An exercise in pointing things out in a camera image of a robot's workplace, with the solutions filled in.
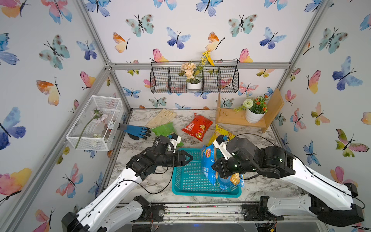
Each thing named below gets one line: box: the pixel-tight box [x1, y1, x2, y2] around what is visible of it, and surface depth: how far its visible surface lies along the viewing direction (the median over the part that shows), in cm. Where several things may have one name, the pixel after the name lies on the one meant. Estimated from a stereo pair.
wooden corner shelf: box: [215, 87, 285, 133], surface depth 106 cm
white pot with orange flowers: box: [233, 95, 269, 124], surface depth 96 cm
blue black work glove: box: [117, 123, 152, 141], surface depth 107 cm
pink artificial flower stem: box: [74, 107, 109, 150], surface depth 76 cm
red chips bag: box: [181, 112, 214, 142], surface depth 103 cm
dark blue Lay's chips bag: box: [201, 143, 217, 186], surface depth 62 cm
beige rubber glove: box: [145, 108, 177, 130], surface depth 117 cm
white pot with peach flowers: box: [178, 50, 215, 90], surface depth 87 cm
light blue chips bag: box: [215, 172, 245, 191], surface depth 71 cm
